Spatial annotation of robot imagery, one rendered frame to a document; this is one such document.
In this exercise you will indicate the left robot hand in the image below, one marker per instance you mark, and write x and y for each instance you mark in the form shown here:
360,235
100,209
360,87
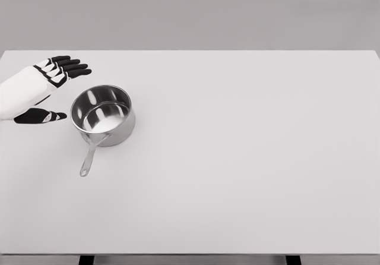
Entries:
28,86

